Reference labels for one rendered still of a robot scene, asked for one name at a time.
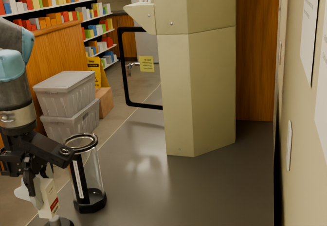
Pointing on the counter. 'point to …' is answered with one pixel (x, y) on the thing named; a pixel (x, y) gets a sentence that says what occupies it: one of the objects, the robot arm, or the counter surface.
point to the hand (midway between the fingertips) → (46, 198)
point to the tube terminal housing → (197, 63)
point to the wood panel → (256, 48)
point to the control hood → (143, 15)
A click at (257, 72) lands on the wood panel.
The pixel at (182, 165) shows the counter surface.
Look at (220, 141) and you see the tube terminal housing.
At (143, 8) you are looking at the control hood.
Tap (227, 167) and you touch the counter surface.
